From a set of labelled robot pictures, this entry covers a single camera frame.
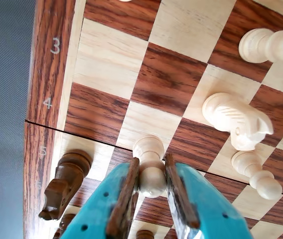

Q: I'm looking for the dark brown chess pawn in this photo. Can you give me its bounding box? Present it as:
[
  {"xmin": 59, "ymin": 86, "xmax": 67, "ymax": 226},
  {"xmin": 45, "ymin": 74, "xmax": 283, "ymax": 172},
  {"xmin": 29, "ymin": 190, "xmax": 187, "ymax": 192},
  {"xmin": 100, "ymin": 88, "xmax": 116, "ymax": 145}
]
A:
[
  {"xmin": 136, "ymin": 229, "xmax": 155, "ymax": 239},
  {"xmin": 52, "ymin": 213, "xmax": 77, "ymax": 239}
]

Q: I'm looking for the grey textured mat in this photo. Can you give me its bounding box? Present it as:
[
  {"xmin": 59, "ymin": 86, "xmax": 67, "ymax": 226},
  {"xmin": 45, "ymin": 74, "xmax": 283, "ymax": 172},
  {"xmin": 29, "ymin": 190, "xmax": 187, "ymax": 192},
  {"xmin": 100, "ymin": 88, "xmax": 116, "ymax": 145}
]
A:
[{"xmin": 0, "ymin": 0, "xmax": 36, "ymax": 239}]

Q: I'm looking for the wooden folding chess board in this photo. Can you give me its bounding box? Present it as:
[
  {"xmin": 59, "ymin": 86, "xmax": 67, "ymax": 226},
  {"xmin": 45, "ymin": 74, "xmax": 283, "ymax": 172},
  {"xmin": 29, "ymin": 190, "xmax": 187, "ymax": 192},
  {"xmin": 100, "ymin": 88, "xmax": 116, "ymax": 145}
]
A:
[{"xmin": 23, "ymin": 0, "xmax": 283, "ymax": 239}]

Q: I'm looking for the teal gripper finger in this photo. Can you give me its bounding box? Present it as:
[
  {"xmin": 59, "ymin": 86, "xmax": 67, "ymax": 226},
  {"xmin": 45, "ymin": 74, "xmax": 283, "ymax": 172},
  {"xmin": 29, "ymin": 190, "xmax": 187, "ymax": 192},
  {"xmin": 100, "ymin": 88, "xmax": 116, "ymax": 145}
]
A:
[
  {"xmin": 164, "ymin": 152, "xmax": 254, "ymax": 239},
  {"xmin": 60, "ymin": 157, "xmax": 141, "ymax": 239}
]

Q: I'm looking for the dark brown chess knight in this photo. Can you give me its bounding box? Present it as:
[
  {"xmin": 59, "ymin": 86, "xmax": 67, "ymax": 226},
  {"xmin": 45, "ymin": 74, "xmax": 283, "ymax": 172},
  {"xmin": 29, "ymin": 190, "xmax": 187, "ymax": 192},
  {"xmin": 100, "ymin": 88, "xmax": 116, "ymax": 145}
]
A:
[{"xmin": 38, "ymin": 149, "xmax": 93, "ymax": 221}]

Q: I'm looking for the white chess knight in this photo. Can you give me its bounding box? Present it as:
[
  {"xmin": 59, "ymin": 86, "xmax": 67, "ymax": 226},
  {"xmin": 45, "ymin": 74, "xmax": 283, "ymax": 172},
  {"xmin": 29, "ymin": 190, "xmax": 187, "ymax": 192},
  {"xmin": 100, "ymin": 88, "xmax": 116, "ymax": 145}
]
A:
[{"xmin": 202, "ymin": 92, "xmax": 274, "ymax": 151}]

